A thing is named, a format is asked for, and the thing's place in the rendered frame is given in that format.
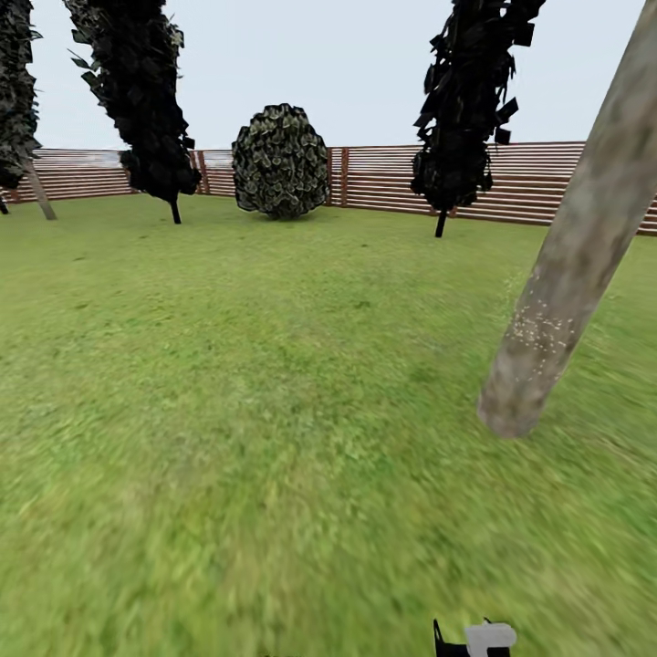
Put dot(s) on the bush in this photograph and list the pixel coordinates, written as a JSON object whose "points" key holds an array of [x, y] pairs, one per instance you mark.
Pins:
{"points": [[280, 162]]}

